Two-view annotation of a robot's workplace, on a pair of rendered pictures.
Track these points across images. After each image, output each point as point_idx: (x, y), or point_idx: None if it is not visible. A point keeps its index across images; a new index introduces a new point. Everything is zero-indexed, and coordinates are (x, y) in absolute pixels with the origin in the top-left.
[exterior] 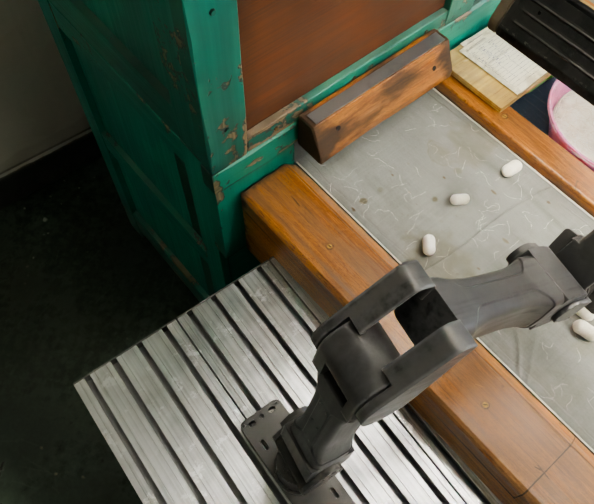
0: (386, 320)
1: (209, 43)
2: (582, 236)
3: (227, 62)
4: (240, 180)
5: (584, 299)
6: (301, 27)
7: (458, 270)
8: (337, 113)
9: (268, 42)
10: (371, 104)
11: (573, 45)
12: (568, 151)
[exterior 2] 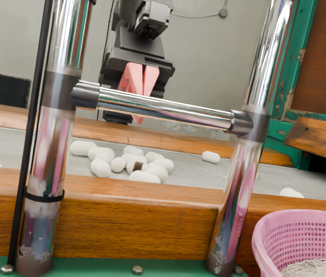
0: (163, 132)
1: (294, 27)
2: (161, 54)
3: (296, 43)
4: (273, 140)
5: (117, 7)
6: None
7: (183, 159)
8: (314, 120)
9: (320, 51)
10: None
11: None
12: None
